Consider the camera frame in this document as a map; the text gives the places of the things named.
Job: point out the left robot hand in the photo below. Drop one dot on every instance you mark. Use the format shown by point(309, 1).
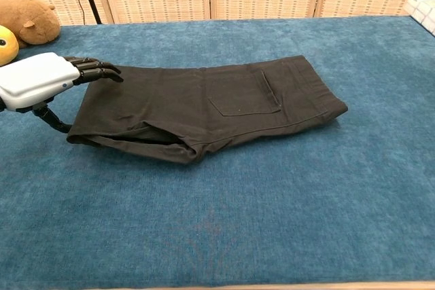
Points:
point(34, 79)

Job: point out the black trousers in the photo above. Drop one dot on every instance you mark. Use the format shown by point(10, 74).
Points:
point(190, 110)

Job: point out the yellow plush toy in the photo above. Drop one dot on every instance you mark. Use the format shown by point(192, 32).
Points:
point(7, 47)

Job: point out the brown capybara plush toy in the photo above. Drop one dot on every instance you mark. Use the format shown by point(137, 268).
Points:
point(30, 21)

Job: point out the blue table cloth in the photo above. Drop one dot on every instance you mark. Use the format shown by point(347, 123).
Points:
point(217, 222)

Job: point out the tissue pack bundle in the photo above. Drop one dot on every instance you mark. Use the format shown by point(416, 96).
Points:
point(421, 11)

